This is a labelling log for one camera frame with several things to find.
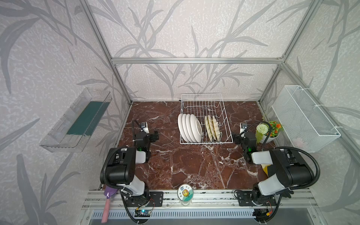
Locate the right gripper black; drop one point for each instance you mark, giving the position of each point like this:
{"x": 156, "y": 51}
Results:
{"x": 243, "y": 137}

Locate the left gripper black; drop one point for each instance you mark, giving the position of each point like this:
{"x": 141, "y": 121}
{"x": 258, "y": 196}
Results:
{"x": 141, "y": 135}

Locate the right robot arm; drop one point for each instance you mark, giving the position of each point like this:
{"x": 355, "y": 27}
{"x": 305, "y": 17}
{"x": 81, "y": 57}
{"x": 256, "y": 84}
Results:
{"x": 289, "y": 168}

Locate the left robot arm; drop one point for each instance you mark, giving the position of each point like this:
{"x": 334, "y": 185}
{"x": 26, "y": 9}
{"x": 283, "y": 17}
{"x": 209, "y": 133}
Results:
{"x": 118, "y": 172}

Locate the tan woven plate right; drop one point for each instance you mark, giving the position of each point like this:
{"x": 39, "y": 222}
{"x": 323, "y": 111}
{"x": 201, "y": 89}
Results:
{"x": 216, "y": 128}

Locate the potted artificial flower plant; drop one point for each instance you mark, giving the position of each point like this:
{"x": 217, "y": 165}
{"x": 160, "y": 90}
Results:
{"x": 263, "y": 129}

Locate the green woven plate middle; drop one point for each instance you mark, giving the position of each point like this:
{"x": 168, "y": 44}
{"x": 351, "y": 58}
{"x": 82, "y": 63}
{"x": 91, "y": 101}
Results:
{"x": 212, "y": 128}

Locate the green woven plate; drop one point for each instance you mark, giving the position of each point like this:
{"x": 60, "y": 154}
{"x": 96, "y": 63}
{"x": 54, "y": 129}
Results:
{"x": 208, "y": 128}
{"x": 212, "y": 128}

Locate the green woven plate left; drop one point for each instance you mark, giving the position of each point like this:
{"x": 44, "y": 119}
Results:
{"x": 208, "y": 128}

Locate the yellow black rubber glove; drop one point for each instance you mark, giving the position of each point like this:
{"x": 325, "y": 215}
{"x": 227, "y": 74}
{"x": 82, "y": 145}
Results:
{"x": 265, "y": 169}

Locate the green sponge mat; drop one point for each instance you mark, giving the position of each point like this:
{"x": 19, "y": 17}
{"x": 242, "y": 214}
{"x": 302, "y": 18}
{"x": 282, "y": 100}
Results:
{"x": 89, "y": 118}

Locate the purple pink brush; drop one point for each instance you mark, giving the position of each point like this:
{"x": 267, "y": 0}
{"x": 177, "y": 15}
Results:
{"x": 107, "y": 202}

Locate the left circuit board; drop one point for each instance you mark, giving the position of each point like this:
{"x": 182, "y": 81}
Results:
{"x": 143, "y": 213}

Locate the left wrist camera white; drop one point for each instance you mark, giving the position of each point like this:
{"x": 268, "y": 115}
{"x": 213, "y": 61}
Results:
{"x": 144, "y": 127}

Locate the white wire dish rack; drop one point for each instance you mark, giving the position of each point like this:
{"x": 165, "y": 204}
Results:
{"x": 205, "y": 104}

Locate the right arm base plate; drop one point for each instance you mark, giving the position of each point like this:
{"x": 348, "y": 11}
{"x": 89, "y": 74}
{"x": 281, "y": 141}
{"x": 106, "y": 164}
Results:
{"x": 247, "y": 198}

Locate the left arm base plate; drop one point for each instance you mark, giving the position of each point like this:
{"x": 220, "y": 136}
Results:
{"x": 151, "y": 199}

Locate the white mesh wall basket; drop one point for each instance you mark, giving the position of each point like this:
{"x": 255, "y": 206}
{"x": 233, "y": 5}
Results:
{"x": 306, "y": 125}

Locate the clear plastic wall shelf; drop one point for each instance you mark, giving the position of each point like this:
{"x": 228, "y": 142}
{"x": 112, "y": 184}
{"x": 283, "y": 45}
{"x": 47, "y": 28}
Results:
{"x": 57, "y": 139}

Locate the aluminium front rail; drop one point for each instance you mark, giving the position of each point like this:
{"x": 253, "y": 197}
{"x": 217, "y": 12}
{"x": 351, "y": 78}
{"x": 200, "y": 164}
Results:
{"x": 206, "y": 199}

